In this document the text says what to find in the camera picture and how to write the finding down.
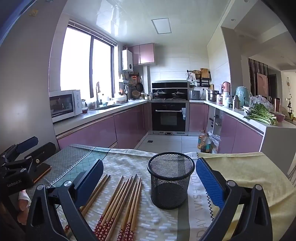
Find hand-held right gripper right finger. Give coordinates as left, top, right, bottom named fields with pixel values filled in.
left=195, top=158, right=273, bottom=241

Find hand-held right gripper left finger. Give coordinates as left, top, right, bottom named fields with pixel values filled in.
left=25, top=159, right=104, bottom=241

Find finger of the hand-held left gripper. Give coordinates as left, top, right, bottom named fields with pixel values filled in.
left=0, top=136, right=39, bottom=166
left=0, top=142, right=56, bottom=197

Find bunch of wooden chopsticks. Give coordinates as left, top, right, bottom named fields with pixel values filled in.
left=63, top=173, right=142, bottom=241

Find black mesh holder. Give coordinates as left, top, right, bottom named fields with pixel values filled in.
left=147, top=152, right=195, bottom=210

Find person's left hand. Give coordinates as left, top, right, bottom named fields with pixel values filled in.
left=16, top=189, right=31, bottom=223

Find orange-edged smartphone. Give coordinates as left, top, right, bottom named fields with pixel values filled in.
left=32, top=162, right=52, bottom=183

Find grey teal quilted runner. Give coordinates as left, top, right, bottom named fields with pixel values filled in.
left=30, top=144, right=111, bottom=193

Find white printed cloth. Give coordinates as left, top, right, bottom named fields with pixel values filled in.
left=185, top=152, right=222, bottom=241

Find cooking oil bottle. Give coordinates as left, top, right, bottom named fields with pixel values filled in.
left=197, top=130, right=211, bottom=153

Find crumpled floor plastic bag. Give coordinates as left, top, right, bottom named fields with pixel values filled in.
left=209, top=134, right=221, bottom=153

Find beige patterned tablecloth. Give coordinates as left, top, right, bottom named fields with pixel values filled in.
left=53, top=147, right=199, bottom=241

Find yellow towel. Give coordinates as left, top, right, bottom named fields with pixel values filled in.
left=196, top=151, right=296, bottom=241

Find long pink base cabinets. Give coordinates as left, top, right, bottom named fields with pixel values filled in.
left=56, top=102, right=152, bottom=151

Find white microwave oven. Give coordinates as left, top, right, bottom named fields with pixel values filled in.
left=49, top=90, right=83, bottom=123

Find pink base cabinets with gap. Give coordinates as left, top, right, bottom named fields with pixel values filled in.
left=188, top=103, right=264, bottom=154

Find grey refrigerator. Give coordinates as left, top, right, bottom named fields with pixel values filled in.
left=0, top=0, right=70, bottom=158

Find black built-in oven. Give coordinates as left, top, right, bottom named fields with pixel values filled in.
left=151, top=102, right=187, bottom=132

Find steel kitchen faucet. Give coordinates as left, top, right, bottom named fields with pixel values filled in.
left=95, top=82, right=102, bottom=108

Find green leafy vegetables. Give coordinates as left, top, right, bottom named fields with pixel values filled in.
left=243, top=103, right=278, bottom=126

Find steel stock pot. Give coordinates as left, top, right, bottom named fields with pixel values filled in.
left=207, top=89, right=219, bottom=102

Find teal kitchen appliance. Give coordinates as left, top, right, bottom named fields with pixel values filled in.
left=235, top=86, right=252, bottom=107

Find kitchen window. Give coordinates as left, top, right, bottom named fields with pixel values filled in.
left=60, top=20, right=118, bottom=99

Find purple bowl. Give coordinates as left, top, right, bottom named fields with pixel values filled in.
left=270, top=111, right=286, bottom=123

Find clear plastic bag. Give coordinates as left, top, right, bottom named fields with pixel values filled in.
left=249, top=95, right=274, bottom=112

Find black range hood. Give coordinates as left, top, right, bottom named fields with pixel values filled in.
left=152, top=81, right=188, bottom=100

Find dark striped curtain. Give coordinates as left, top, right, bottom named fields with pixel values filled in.
left=248, top=58, right=269, bottom=102

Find white water heater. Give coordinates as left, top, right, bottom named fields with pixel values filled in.
left=122, top=49, right=134, bottom=71

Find square ceiling light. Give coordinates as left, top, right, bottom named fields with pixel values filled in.
left=151, top=18, right=172, bottom=35

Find black wall rack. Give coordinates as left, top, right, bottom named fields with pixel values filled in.
left=187, top=68, right=212, bottom=87

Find pink wall cabinet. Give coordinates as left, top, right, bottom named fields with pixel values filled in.
left=128, top=43, right=155, bottom=66

